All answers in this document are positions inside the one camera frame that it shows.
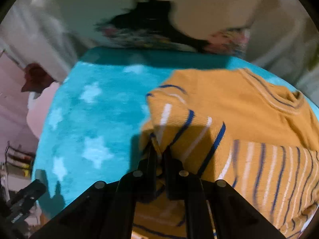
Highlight orange striped knit sweater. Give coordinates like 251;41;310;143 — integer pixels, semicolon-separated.
140;69;318;238

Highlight black metal rack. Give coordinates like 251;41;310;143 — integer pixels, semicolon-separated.
2;141;35;179

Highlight turquoise cartoon star blanket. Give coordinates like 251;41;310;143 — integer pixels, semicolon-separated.
31;45;319;220

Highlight pink cloud shaped cushion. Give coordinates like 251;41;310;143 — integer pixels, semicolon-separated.
27;82;60;139

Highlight dark red plush toy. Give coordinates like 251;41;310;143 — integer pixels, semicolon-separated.
21;63;55;93

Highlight cream crane print pillow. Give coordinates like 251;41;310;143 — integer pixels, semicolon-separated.
32;0;265;55

